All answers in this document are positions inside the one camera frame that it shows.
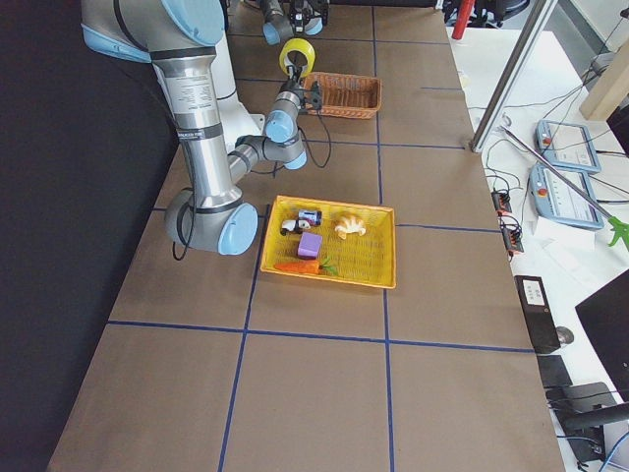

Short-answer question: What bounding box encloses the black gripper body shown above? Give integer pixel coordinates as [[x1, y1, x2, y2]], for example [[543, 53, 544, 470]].
[[289, 0, 328, 35], [278, 79, 304, 104]]

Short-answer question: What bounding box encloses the yellow tape roll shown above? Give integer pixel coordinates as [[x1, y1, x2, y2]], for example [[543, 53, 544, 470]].
[[278, 38, 315, 78]]

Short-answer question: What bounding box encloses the brown wicker basket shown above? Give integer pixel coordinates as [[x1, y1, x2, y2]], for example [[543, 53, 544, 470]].
[[303, 72, 382, 120]]

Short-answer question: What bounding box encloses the yellow plastic woven basket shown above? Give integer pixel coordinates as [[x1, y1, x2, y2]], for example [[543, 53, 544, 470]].
[[260, 196, 396, 289]]

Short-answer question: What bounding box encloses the small dark labelled can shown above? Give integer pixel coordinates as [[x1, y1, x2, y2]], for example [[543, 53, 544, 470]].
[[298, 209, 322, 227]]

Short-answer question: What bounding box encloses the toy croissant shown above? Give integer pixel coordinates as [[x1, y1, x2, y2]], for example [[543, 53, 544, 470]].
[[334, 214, 367, 240]]

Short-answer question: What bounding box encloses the red cylinder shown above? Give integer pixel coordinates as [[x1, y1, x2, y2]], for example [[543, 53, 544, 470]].
[[451, 0, 476, 40]]

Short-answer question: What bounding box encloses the purple foam cube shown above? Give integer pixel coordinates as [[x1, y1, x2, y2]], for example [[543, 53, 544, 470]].
[[297, 232, 322, 260]]

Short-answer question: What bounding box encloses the toy carrot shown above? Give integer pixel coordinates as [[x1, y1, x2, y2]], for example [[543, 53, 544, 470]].
[[273, 258, 338, 276]]

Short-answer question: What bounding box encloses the upper orange black connector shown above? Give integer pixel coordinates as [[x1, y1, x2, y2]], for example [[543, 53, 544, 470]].
[[491, 190, 512, 215]]

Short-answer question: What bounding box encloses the orange black connector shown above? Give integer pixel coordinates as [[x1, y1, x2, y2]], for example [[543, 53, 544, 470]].
[[491, 190, 512, 215], [499, 218, 524, 256]]

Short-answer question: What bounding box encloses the lower orange black connector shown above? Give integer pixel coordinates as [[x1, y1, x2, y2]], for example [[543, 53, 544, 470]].
[[499, 218, 524, 256]]

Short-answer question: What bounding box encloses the upper blue teach pendant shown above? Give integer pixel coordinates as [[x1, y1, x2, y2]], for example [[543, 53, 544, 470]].
[[536, 120, 601, 174]]

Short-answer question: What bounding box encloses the blue teach pendant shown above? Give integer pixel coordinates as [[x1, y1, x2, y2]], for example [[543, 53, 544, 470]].
[[529, 163, 604, 231], [536, 120, 601, 174]]

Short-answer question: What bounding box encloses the lower blue teach pendant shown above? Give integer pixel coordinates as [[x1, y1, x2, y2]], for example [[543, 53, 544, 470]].
[[529, 163, 604, 231]]

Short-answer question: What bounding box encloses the white paper sheet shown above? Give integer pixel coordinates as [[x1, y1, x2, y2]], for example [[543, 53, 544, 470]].
[[533, 216, 596, 251]]

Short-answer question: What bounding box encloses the wooden board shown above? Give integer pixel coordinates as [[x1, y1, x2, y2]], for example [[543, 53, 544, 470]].
[[580, 41, 629, 121]]

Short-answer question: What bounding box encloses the black rectangular box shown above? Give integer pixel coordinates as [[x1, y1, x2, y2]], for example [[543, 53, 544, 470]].
[[514, 275, 560, 354]]

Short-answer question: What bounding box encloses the metal grabber stick green tip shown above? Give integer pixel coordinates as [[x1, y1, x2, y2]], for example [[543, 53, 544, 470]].
[[500, 126, 628, 247]]

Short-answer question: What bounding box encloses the silver round knob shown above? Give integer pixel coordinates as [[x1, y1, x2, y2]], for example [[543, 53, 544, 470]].
[[555, 326, 575, 348]]

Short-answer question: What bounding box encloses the black monitor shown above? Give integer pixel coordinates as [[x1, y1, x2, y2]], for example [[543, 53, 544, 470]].
[[576, 275, 628, 399]]

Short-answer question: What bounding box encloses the black desk device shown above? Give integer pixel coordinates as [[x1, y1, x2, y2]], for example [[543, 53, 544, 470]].
[[545, 383, 628, 463]]

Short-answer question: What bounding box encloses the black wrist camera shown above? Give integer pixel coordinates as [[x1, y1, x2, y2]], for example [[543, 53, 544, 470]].
[[307, 81, 322, 115]]

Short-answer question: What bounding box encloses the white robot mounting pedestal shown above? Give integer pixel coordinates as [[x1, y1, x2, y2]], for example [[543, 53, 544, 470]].
[[211, 33, 264, 152]]

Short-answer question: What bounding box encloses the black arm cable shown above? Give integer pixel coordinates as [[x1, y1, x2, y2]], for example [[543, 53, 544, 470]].
[[272, 110, 333, 178]]

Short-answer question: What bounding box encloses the aluminium frame post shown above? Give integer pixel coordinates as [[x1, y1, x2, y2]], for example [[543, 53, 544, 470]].
[[470, 0, 558, 153]]

